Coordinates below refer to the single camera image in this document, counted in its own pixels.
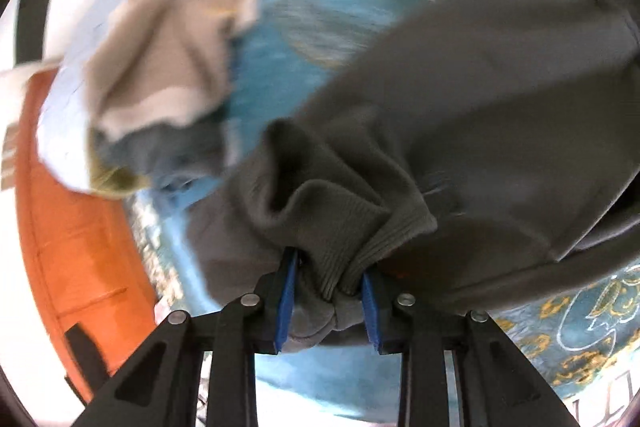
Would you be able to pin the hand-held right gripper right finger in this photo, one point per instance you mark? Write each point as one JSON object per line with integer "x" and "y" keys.
{"x": 372, "y": 307}

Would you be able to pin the blue-grey garment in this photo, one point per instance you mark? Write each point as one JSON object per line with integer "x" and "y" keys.
{"x": 175, "y": 147}

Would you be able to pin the cream fleece garment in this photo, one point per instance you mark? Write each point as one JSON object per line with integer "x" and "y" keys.
{"x": 160, "y": 57}

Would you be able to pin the orange wooden bed frame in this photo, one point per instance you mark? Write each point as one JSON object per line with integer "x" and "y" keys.
{"x": 65, "y": 232}

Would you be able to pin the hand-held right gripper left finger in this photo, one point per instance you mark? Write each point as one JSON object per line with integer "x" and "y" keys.
{"x": 285, "y": 302}

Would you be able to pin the dark grey sweatshirt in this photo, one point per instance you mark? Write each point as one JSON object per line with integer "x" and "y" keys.
{"x": 475, "y": 132}

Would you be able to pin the white cloth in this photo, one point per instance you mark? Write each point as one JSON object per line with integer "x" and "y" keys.
{"x": 20, "y": 92}

